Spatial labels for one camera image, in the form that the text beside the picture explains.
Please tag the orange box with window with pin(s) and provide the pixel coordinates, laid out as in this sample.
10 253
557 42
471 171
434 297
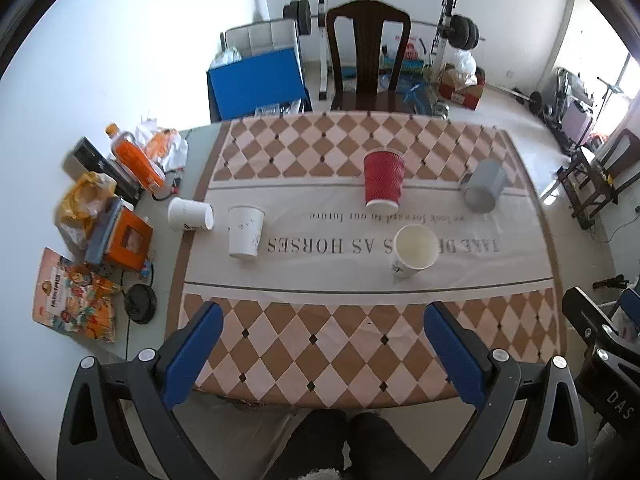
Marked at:
125 240

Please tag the blue storage box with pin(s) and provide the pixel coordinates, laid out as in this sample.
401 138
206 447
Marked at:
255 85

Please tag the barbell on floor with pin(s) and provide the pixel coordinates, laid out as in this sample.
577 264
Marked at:
534 101

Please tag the white paper cup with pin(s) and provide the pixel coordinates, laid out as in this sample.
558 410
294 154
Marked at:
245 232
415 247
187 214

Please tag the white bag with orange print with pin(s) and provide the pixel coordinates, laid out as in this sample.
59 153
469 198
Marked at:
167 147

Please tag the brown cardboard box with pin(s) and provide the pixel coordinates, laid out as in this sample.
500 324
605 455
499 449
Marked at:
462 94

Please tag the white plastic bag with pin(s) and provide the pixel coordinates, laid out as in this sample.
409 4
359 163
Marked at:
462 65

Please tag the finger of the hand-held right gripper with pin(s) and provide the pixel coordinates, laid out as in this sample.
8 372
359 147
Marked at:
590 317
632 302

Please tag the white squat rack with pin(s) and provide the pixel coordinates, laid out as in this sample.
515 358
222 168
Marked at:
322 50

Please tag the colourful snack packet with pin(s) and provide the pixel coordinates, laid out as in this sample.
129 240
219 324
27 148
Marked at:
75 295

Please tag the colourful printed box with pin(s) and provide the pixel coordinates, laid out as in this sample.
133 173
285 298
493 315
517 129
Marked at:
407 52

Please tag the barbell with black plates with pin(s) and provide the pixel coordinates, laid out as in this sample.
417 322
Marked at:
462 31

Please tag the orange juice bottle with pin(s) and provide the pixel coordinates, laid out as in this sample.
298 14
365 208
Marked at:
135 160

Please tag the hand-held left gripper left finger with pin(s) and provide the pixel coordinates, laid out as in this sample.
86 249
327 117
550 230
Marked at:
195 355

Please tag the blue plastic item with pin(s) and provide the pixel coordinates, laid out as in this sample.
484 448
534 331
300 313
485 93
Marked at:
412 92

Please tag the red ribbed paper cup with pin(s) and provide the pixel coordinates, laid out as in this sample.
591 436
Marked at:
383 180

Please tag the person's legs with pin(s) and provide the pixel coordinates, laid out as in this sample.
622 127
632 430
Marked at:
370 445

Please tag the yellow plastic bag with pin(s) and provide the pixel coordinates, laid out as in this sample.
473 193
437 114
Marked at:
80 210

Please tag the black device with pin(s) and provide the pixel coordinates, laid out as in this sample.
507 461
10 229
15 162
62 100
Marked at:
95 162

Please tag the black round lid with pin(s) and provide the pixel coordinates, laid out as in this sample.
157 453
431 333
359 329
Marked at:
140 304

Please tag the brown checked printed tablecloth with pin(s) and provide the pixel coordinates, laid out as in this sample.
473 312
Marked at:
325 270

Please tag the grey cup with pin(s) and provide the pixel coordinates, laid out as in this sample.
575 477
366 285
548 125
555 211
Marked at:
484 185

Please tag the dark wooden side chair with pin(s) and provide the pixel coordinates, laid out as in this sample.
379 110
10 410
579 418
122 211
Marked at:
595 180

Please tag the grey exercise machine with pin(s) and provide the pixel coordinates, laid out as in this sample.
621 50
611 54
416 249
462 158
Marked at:
575 110

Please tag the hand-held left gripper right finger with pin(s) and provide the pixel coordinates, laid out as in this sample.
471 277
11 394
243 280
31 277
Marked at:
452 355

